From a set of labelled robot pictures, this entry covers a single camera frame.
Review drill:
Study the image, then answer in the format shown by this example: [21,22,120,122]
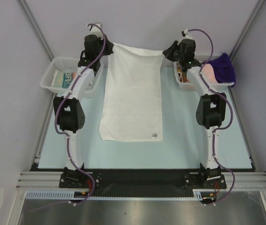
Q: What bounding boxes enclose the grey cable duct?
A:
[25,189,218,202]

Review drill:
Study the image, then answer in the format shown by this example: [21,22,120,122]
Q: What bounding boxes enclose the yellow patterned towel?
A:
[176,63,190,83]

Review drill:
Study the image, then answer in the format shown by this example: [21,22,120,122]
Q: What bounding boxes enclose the right aluminium corner post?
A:
[229,0,266,62]

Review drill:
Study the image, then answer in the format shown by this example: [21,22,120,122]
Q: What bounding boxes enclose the empty white plastic basket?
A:
[40,56,105,98]

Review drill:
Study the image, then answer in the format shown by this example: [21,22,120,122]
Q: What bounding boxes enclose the aluminium corner post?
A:
[16,0,54,60]
[229,0,266,62]

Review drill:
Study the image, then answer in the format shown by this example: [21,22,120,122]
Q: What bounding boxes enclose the white basket with towels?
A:
[173,62,233,91]

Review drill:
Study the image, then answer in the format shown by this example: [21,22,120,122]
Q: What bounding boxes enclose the white towel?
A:
[99,43,164,142]

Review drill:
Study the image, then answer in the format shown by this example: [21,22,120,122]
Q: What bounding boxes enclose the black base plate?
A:
[30,164,255,194]

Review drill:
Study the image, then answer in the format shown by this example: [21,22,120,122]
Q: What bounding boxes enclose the colourful rabbit print towel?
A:
[51,70,76,89]

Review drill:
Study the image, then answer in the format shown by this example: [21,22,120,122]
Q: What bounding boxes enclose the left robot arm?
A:
[53,34,114,188]

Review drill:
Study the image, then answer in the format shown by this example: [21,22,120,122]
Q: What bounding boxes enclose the left aluminium corner post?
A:
[16,0,54,60]

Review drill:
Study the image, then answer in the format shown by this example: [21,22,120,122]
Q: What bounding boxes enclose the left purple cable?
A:
[28,22,106,211]

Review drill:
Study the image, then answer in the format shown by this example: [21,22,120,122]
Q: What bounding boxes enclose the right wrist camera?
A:
[182,29,193,40]

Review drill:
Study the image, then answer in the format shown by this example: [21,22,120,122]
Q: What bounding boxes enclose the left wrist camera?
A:
[87,22,103,37]

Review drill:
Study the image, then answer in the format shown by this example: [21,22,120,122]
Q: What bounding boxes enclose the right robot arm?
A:
[163,38,227,188]

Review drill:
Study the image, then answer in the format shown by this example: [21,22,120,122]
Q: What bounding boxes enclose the purple towel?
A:
[208,53,236,87]

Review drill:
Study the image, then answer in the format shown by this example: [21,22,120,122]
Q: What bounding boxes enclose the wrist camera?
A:
[87,22,103,37]
[182,29,193,40]

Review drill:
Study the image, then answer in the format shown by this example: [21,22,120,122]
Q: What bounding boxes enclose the pink towel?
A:
[202,64,218,84]

